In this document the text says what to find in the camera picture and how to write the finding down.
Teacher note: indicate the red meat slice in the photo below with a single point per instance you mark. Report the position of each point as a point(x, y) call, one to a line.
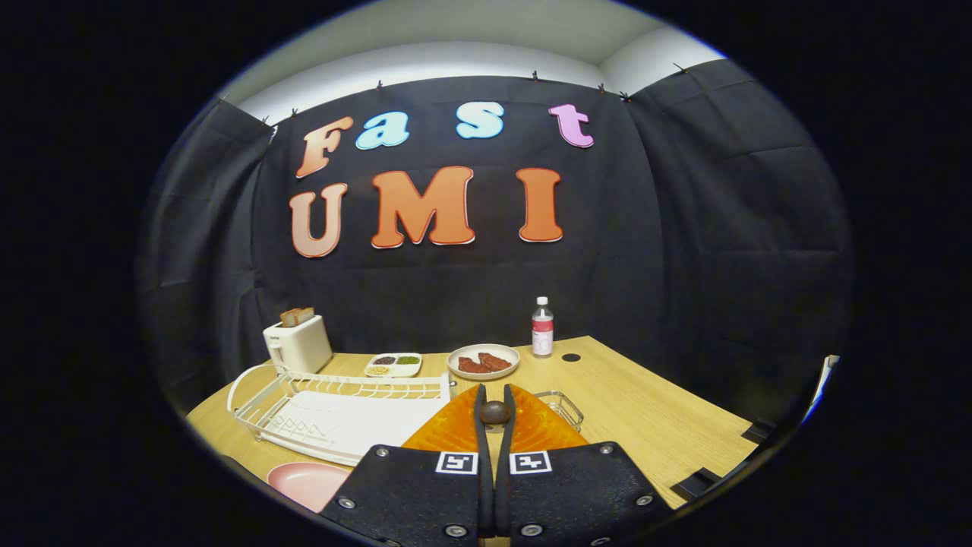
point(497, 362)
point(471, 365)

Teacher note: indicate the beige round plate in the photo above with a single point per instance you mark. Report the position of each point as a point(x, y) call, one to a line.
point(484, 377)

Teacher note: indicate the brown toast slice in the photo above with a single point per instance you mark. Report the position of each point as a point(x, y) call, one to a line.
point(289, 317)
point(306, 314)

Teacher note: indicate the white toaster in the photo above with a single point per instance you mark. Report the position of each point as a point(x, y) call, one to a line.
point(304, 346)

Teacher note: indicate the pink plate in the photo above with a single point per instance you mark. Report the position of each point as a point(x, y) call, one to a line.
point(304, 482)

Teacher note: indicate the white divided condiment dish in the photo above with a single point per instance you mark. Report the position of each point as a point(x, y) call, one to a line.
point(395, 366)

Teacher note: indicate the black backdrop cloth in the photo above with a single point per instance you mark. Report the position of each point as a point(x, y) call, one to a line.
point(645, 266)

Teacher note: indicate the black table edge clamp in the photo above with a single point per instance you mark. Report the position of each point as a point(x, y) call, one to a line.
point(695, 482)
point(759, 431)

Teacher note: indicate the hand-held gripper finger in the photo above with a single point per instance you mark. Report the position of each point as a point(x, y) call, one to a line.
point(505, 479)
point(486, 471)

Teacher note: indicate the red label plastic bottle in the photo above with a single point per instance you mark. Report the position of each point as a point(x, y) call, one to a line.
point(542, 338)

